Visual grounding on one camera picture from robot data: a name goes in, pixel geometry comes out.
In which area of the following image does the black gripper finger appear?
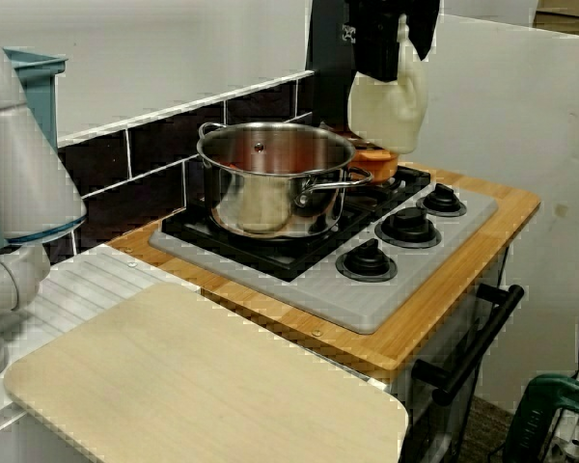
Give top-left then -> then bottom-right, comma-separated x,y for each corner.
407,10 -> 440,62
342,10 -> 400,82

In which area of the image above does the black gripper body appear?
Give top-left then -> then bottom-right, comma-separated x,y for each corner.
345,0 -> 439,13

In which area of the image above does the cream plastic detergent bottle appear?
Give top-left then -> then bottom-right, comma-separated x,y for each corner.
347,14 -> 428,155

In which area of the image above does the orange toy pot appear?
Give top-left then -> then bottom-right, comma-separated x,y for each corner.
317,123 -> 400,185

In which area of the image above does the black burner grate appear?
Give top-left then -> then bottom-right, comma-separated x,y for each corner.
342,163 -> 433,213
161,192 -> 382,284

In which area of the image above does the brown cardboard box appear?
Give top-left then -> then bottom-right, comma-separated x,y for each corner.
533,0 -> 579,38

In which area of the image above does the black stove knob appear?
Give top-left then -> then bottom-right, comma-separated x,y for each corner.
373,205 -> 443,250
414,181 -> 467,218
335,236 -> 399,284

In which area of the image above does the stainless steel pot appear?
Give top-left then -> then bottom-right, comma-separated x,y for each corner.
196,121 -> 373,241

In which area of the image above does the dark tile backsplash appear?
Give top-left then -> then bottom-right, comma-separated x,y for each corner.
55,71 -> 329,261

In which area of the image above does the white toy kitchen cabinet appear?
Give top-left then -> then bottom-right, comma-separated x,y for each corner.
385,240 -> 517,463

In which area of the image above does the grey stove top panel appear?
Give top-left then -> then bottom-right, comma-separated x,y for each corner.
148,180 -> 499,335

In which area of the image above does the teal blue box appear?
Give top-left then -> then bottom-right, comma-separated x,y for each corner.
0,46 -> 69,257

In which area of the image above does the white toy sink unit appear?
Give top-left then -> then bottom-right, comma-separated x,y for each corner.
0,243 -> 204,463

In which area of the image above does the light wooden cutting board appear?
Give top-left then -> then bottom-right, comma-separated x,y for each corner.
3,282 -> 410,463

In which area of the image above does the green clamp tool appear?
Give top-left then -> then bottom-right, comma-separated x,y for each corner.
501,373 -> 579,463

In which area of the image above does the black oven door handle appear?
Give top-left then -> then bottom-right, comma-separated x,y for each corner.
411,283 -> 526,406

